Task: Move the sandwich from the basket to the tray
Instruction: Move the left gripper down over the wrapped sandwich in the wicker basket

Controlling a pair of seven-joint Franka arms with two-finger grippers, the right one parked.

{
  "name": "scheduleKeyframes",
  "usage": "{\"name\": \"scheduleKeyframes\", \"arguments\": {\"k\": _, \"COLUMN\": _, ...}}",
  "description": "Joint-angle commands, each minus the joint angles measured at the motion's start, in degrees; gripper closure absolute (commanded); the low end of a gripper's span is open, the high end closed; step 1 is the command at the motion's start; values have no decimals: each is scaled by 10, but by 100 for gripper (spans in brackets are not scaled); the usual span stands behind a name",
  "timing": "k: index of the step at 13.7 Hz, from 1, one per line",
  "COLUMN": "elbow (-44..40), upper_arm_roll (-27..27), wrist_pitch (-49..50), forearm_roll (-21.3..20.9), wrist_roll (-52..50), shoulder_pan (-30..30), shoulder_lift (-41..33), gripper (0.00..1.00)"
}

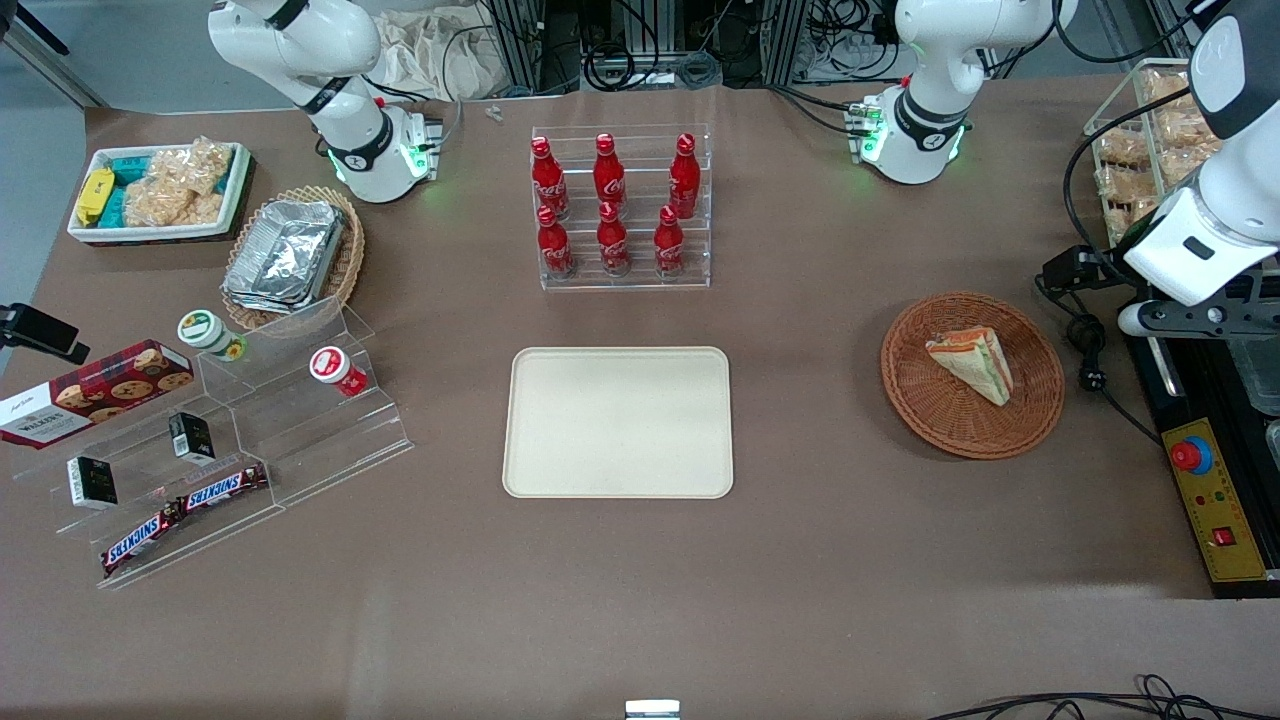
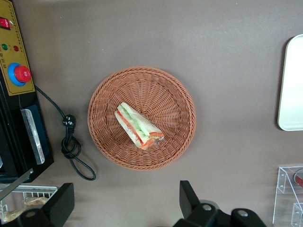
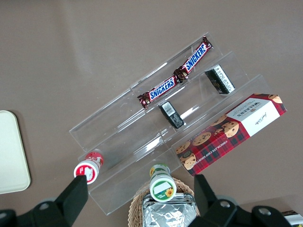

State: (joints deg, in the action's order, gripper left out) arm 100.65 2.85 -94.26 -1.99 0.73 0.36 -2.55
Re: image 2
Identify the round brown wicker basket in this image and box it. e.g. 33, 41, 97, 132
88, 66, 197, 171

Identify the black machine with yellow panel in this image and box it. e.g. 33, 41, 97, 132
0, 0, 54, 201

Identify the black power cable with plug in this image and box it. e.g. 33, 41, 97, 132
35, 85, 97, 181

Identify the cream rectangular tray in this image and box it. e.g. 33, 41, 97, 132
277, 34, 303, 131

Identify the clear acrylic bottle rack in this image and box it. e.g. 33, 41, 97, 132
272, 166, 303, 227

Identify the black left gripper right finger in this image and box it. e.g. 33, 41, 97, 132
174, 181, 267, 227

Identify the wrapped bread packet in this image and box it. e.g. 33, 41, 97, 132
1, 209, 26, 223
23, 197, 49, 207

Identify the white wire rack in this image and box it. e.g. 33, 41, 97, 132
0, 185, 58, 227

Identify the red cola bottle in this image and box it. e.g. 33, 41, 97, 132
294, 169, 303, 188

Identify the plastic-wrapped triangle sandwich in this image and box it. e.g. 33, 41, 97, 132
114, 102, 165, 150

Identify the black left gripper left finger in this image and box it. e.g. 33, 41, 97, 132
14, 183, 75, 227

